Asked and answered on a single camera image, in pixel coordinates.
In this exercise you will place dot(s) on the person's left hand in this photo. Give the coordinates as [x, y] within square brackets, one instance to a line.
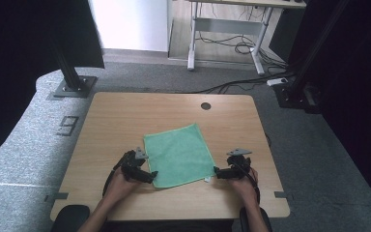
[120, 190]

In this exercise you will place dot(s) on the person's right hand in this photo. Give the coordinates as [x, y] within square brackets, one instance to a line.
[246, 190]

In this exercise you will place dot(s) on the black metal stand, grey base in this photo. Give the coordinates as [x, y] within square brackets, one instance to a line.
[74, 85]

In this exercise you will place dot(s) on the black metal stand, dark base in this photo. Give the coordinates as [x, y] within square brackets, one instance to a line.
[298, 83]

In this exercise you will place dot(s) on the black curtain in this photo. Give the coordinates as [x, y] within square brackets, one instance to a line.
[22, 42]
[360, 80]

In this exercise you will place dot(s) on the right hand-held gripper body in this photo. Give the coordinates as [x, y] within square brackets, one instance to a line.
[238, 164]

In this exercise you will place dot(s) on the grey tape strip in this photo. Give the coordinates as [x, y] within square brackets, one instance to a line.
[56, 196]

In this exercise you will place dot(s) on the grey tape number mark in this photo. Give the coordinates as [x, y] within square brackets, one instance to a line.
[67, 126]

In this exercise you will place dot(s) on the white power strip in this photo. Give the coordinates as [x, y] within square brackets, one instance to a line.
[277, 81]

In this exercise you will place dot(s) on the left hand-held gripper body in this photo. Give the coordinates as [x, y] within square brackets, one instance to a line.
[132, 166]

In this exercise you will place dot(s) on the white desk frame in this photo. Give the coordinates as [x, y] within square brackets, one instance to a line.
[228, 26]

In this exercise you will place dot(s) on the green microfibre cloth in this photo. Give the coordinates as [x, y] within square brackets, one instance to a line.
[178, 158]

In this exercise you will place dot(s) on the round black table grommet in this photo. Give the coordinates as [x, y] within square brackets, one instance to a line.
[205, 106]

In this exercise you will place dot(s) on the person's dark clothing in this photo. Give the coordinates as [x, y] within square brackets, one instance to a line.
[167, 226]

